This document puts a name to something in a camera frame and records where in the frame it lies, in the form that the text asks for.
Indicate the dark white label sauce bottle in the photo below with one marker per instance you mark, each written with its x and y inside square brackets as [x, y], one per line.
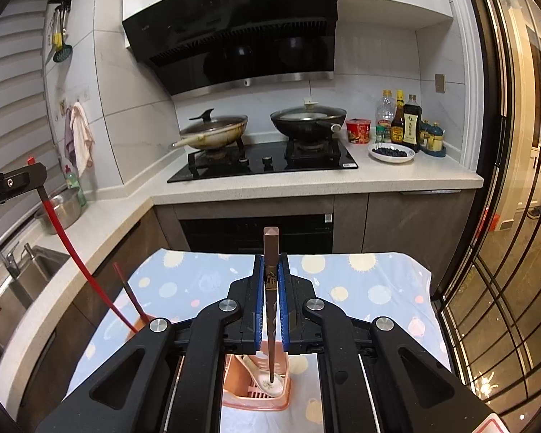
[412, 126]

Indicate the white hanging towel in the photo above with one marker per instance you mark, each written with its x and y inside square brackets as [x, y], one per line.
[82, 135]

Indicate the beige wok with lid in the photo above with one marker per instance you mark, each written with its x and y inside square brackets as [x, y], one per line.
[216, 131]

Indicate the yellow cap sauce bottle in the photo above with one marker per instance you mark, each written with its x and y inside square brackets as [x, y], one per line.
[398, 121]

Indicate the steel pot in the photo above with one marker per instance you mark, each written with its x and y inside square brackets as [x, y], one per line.
[63, 209]

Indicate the black range hood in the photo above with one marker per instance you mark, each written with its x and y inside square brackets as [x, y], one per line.
[234, 45]

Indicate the red instant noodle cup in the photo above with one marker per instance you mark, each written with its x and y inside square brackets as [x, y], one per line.
[359, 131]

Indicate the grey window blinds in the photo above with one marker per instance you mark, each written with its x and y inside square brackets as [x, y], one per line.
[13, 76]

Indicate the teal condiment jar set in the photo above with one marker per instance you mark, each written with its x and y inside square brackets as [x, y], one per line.
[433, 142]

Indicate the blue planet print tablecloth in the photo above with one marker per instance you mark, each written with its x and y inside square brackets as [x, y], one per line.
[365, 279]

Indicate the brown base cabinet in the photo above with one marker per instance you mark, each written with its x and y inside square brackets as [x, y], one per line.
[410, 221]

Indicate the hanging kitchen utensils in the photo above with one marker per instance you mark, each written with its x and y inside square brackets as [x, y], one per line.
[63, 54]

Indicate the white ceramic spoon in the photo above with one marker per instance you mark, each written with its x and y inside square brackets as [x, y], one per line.
[270, 385]

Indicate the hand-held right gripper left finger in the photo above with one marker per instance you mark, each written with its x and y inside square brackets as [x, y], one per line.
[258, 306]

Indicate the white plate of blueberries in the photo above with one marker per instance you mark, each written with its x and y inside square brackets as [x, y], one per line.
[392, 152]

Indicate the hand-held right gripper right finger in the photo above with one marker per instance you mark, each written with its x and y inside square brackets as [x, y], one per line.
[284, 306]

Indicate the grey hanging towel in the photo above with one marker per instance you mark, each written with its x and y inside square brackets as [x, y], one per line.
[68, 142]

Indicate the clear oil bottle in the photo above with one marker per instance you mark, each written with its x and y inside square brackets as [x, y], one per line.
[384, 110]

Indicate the brown chopstick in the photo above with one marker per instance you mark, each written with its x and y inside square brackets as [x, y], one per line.
[270, 252]

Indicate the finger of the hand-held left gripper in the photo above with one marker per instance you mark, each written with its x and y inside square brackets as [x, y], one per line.
[13, 183]

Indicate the built-in black oven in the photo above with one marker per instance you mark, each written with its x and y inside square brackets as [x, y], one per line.
[252, 230]

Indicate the small green jar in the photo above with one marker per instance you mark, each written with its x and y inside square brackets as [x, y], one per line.
[380, 134]

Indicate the green dish soap bottle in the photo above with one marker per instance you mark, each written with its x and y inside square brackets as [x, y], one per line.
[75, 185]

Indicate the white kitchen countertop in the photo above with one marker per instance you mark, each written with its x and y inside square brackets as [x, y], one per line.
[297, 189]

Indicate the black wok with glass lid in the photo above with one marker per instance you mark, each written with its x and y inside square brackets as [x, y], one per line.
[306, 124]

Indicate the dark red chopstick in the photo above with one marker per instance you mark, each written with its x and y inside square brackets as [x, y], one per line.
[133, 297]

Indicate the pink perforated utensil holder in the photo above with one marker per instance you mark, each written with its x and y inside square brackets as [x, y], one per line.
[252, 399]

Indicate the black gas hob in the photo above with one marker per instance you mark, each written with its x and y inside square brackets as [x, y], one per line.
[270, 169]

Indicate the wall outlet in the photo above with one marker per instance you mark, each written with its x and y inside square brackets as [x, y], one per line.
[440, 83]

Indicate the glass sliding door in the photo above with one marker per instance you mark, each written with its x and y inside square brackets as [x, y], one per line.
[500, 234]

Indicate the steel sink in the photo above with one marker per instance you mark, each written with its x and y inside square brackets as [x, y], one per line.
[22, 284]

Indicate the steel faucet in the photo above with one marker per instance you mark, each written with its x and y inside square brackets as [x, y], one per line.
[2, 252]

